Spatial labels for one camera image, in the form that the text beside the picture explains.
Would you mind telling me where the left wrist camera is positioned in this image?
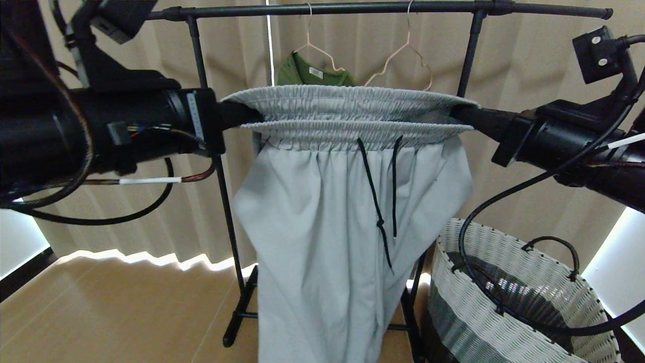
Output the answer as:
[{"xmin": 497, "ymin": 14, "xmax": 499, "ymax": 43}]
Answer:
[{"xmin": 66, "ymin": 0, "xmax": 182, "ymax": 92}]

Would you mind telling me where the black clothes rack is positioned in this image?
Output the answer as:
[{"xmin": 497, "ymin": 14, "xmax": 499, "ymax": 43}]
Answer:
[{"xmin": 146, "ymin": 0, "xmax": 614, "ymax": 363}]

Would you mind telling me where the green printed T-shirt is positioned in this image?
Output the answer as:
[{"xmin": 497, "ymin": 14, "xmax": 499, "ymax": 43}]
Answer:
[{"xmin": 277, "ymin": 50, "xmax": 355, "ymax": 87}]

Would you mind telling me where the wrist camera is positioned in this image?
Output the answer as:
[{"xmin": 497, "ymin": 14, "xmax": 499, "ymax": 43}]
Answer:
[
  {"xmin": 572, "ymin": 25, "xmax": 645, "ymax": 119},
  {"xmin": 66, "ymin": 0, "xmax": 182, "ymax": 92}
]

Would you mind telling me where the pale blue-grey garment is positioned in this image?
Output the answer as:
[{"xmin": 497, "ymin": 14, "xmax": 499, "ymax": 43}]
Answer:
[{"xmin": 222, "ymin": 85, "xmax": 479, "ymax": 363}]

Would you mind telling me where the beige curtain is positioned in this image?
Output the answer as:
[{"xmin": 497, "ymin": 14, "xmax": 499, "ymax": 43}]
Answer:
[{"xmin": 0, "ymin": 0, "xmax": 645, "ymax": 273}]

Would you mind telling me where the pink clothes hanger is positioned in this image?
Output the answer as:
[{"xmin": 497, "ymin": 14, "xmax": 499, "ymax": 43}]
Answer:
[
  {"xmin": 364, "ymin": 0, "xmax": 433, "ymax": 92},
  {"xmin": 294, "ymin": 3, "xmax": 346, "ymax": 73}
]

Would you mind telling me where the white laundry basket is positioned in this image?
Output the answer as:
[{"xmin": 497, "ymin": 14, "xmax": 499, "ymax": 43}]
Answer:
[{"xmin": 426, "ymin": 218, "xmax": 620, "ymax": 363}]

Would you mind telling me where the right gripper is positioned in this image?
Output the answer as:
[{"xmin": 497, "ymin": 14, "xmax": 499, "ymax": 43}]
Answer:
[{"xmin": 491, "ymin": 98, "xmax": 645, "ymax": 212}]

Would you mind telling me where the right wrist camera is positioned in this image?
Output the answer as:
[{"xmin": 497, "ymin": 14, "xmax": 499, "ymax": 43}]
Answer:
[{"xmin": 572, "ymin": 25, "xmax": 645, "ymax": 119}]

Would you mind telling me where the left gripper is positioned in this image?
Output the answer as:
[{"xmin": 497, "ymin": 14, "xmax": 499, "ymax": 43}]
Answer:
[{"xmin": 0, "ymin": 87, "xmax": 226, "ymax": 200}]

